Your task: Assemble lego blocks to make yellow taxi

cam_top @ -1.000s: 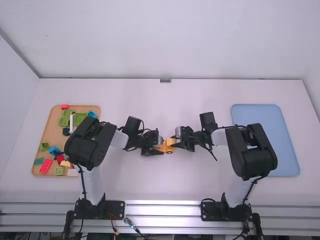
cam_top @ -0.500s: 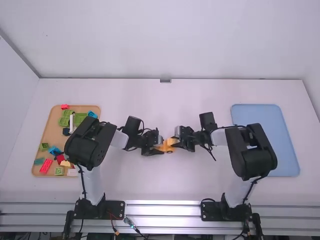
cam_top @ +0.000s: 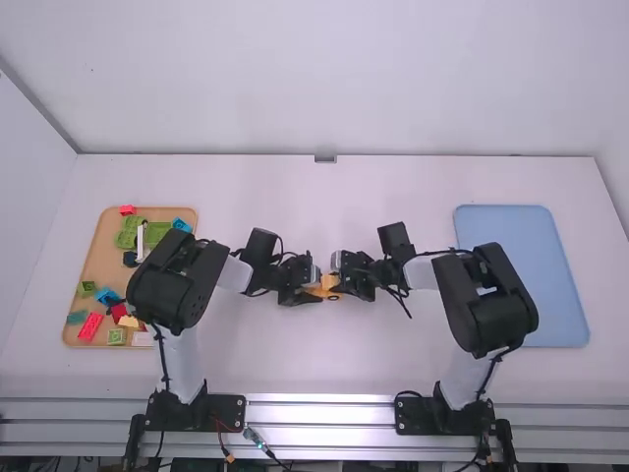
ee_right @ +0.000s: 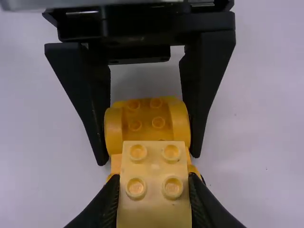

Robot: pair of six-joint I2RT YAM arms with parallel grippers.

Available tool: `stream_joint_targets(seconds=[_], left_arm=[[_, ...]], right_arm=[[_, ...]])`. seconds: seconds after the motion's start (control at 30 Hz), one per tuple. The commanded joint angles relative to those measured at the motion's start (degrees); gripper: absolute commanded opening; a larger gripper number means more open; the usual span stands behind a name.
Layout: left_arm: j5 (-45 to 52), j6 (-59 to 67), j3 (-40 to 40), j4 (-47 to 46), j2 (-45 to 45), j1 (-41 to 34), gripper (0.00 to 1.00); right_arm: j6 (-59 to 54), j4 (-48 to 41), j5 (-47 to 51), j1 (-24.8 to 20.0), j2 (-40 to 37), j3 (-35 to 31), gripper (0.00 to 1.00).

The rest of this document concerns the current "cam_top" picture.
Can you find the cyan toy brick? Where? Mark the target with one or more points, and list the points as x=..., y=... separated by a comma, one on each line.
x=181, y=225
x=106, y=296

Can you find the red and grey toy brick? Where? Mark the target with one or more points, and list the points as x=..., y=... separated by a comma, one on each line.
x=118, y=313

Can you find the yellow toy car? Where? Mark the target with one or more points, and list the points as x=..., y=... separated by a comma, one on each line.
x=328, y=281

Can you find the red flat toy brick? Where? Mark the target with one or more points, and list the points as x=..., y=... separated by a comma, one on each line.
x=90, y=326

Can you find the light green toy brick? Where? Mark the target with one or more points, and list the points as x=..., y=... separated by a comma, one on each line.
x=116, y=337

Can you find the tan tray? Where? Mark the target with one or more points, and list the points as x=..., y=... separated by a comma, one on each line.
x=98, y=255

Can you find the white flat toy brick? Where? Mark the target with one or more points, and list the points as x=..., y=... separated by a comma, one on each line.
x=142, y=339

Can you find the lime green toy brick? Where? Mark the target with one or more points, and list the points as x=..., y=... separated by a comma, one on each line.
x=158, y=233
x=133, y=224
x=125, y=239

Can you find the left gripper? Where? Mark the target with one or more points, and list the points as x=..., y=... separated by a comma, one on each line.
x=291, y=275

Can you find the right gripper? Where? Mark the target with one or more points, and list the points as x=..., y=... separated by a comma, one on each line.
x=358, y=275

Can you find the dark blue toy brick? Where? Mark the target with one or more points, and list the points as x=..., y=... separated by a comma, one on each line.
x=130, y=258

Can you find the silver rails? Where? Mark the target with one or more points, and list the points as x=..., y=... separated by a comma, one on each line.
x=319, y=418

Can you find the small red toy brick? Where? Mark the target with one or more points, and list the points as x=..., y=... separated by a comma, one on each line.
x=128, y=210

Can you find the teal flat toy brick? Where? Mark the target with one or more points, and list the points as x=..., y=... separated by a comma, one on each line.
x=77, y=317

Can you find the long white toy brick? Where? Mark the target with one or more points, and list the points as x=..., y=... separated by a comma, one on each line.
x=141, y=243

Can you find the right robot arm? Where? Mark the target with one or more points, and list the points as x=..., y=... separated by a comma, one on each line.
x=491, y=305

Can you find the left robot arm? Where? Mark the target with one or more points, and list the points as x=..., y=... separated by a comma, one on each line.
x=167, y=285

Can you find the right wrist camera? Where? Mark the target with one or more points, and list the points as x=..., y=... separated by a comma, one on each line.
x=336, y=259

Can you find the pale yellow toy brick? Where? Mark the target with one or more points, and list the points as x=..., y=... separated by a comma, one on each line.
x=129, y=321

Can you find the blue mat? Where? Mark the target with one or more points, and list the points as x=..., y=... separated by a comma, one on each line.
x=540, y=236

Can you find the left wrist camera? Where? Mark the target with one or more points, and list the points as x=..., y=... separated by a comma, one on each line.
x=312, y=276

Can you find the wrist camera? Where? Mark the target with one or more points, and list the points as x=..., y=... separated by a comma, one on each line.
x=336, y=259
x=312, y=276

